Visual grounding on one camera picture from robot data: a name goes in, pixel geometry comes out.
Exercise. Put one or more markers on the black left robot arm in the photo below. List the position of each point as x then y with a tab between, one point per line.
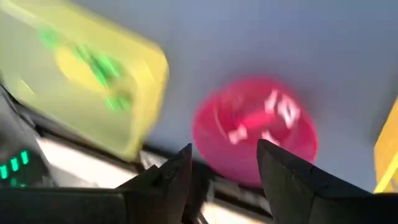
18	155

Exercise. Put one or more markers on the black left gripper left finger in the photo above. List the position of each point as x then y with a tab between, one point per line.
140	205

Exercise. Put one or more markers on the yellow perforated plastic basket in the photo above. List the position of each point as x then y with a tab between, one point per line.
387	155

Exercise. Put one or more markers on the pink round plastic bowl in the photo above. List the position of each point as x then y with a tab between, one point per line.
224	149

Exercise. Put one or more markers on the wooden table side board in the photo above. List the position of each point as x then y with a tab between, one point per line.
93	169

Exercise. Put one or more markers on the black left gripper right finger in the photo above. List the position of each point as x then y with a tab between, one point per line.
304	199

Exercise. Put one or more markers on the translucent yellow-green plastic bin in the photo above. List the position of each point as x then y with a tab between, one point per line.
62	93

